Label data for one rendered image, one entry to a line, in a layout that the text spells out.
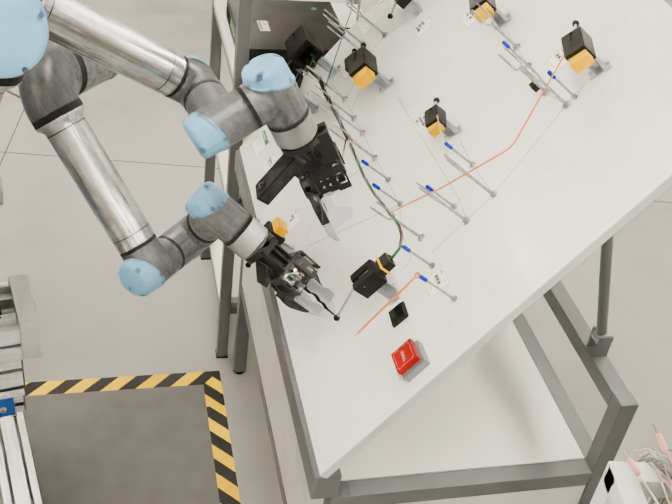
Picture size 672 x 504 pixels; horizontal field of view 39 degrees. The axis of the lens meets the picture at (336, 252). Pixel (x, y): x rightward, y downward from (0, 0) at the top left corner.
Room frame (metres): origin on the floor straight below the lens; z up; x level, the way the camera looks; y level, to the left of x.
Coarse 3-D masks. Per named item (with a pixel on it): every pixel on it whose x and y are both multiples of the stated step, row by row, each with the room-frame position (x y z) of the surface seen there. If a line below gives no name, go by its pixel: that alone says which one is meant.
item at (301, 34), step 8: (296, 32) 2.25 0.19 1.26; (304, 32) 2.22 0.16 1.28; (288, 40) 2.25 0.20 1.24; (296, 40) 2.22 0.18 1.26; (304, 40) 2.19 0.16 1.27; (312, 40) 2.21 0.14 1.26; (288, 48) 2.21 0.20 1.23; (296, 48) 2.18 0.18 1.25; (304, 48) 2.18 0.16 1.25; (312, 48) 2.23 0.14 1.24; (320, 48) 2.21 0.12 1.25; (296, 56) 2.18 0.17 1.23; (304, 56) 2.22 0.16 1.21; (320, 56) 2.19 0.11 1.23; (304, 64) 2.20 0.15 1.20; (312, 64) 2.19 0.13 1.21; (320, 64) 2.24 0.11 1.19; (328, 64) 2.24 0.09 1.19; (328, 72) 2.24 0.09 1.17; (336, 72) 2.24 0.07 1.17
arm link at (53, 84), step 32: (64, 64) 1.46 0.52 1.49; (32, 96) 1.41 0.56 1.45; (64, 96) 1.42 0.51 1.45; (64, 128) 1.40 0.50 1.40; (64, 160) 1.39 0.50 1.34; (96, 160) 1.39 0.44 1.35; (96, 192) 1.36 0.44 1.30; (128, 192) 1.40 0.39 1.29; (128, 224) 1.35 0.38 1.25; (128, 256) 1.33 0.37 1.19; (160, 256) 1.35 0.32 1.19; (128, 288) 1.31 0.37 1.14
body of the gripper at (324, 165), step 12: (324, 132) 1.38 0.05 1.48; (312, 144) 1.35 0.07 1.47; (324, 144) 1.37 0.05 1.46; (288, 156) 1.35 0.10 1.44; (300, 156) 1.36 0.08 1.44; (312, 156) 1.37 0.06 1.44; (324, 156) 1.37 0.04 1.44; (336, 156) 1.38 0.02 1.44; (312, 168) 1.37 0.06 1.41; (324, 168) 1.37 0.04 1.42; (336, 168) 1.36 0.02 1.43; (300, 180) 1.35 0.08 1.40; (312, 180) 1.36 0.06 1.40; (324, 180) 1.37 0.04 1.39; (336, 180) 1.37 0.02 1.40; (348, 180) 1.37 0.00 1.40; (324, 192) 1.37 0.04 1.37
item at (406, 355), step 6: (408, 342) 1.29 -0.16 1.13; (402, 348) 1.28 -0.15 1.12; (408, 348) 1.27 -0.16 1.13; (414, 348) 1.27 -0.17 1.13; (396, 354) 1.28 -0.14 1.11; (402, 354) 1.27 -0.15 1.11; (408, 354) 1.26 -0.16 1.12; (414, 354) 1.25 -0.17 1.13; (396, 360) 1.26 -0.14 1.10; (402, 360) 1.26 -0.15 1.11; (408, 360) 1.25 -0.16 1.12; (414, 360) 1.25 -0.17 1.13; (396, 366) 1.25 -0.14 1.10; (402, 366) 1.24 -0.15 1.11; (408, 366) 1.24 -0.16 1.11; (402, 372) 1.24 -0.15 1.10
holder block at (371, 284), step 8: (368, 264) 1.44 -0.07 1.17; (360, 272) 1.44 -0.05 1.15; (368, 272) 1.43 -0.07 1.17; (352, 280) 1.43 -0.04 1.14; (360, 280) 1.42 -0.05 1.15; (368, 280) 1.41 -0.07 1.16; (376, 280) 1.42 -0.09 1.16; (384, 280) 1.42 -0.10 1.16; (360, 288) 1.41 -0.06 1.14; (368, 288) 1.42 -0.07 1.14; (376, 288) 1.42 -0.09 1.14; (368, 296) 1.42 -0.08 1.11
